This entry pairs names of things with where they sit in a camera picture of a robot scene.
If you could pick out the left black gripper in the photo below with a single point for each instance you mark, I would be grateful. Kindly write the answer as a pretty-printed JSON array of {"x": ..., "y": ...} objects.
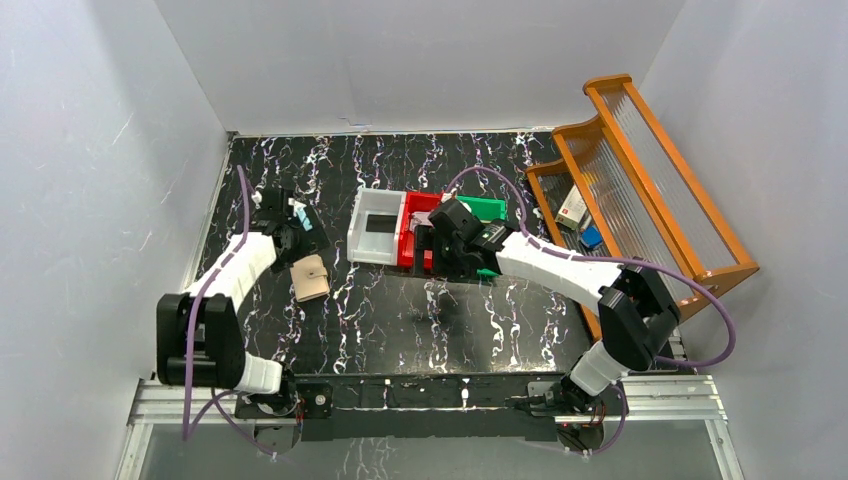
[{"x": 308, "y": 234}]

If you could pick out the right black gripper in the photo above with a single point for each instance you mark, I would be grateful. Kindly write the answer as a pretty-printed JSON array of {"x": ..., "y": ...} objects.
[{"x": 428, "y": 237}]

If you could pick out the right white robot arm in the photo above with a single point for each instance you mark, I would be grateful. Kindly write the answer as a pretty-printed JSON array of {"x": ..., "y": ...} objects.
[{"x": 632, "y": 304}]

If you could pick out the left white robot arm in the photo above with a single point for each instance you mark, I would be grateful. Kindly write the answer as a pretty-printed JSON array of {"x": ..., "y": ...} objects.
[{"x": 199, "y": 339}]

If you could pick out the black card in white bin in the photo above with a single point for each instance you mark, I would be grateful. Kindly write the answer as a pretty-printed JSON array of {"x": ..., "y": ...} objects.
[{"x": 381, "y": 223}]

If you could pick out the oval white blue package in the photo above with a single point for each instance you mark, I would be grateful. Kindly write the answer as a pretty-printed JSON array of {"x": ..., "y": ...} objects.
[{"x": 302, "y": 212}]

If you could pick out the red plastic bin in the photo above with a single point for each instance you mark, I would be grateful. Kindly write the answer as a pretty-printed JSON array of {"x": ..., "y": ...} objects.
[{"x": 417, "y": 206}]

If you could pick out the white plastic bin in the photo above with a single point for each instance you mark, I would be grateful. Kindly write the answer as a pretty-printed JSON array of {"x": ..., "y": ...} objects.
[{"x": 374, "y": 248}]

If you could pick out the green plastic bin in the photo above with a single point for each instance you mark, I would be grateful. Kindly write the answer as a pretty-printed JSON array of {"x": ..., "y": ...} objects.
[{"x": 485, "y": 210}]

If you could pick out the white red small box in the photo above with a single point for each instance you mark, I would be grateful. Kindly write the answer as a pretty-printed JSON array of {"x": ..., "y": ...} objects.
[{"x": 572, "y": 210}]

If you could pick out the blue small object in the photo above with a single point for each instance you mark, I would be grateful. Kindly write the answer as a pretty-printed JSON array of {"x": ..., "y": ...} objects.
[{"x": 591, "y": 238}]

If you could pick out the orange wooden shelf rack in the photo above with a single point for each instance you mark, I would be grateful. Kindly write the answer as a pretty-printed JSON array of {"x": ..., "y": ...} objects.
[{"x": 641, "y": 195}]

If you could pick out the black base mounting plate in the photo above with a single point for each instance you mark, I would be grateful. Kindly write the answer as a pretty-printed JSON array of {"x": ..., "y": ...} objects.
[{"x": 525, "y": 405}]

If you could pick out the aluminium frame rail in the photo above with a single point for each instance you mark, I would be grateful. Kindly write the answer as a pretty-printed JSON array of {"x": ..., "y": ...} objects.
[{"x": 659, "y": 425}]

